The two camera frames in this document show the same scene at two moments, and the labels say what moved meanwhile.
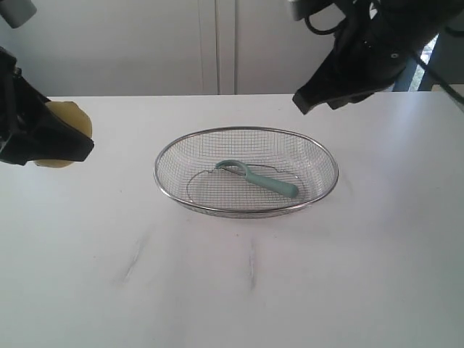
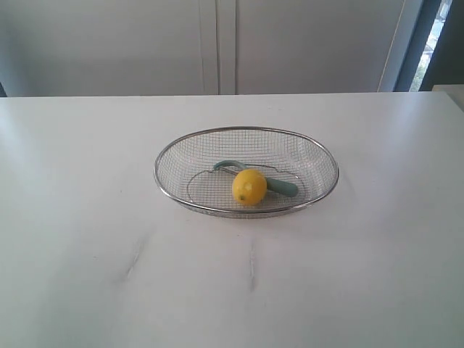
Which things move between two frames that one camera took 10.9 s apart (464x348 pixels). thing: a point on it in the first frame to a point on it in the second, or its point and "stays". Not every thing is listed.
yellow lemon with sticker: x=71 y=114 to x=249 y=187
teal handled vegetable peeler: x=283 y=189 stays
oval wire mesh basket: x=186 y=172 stays
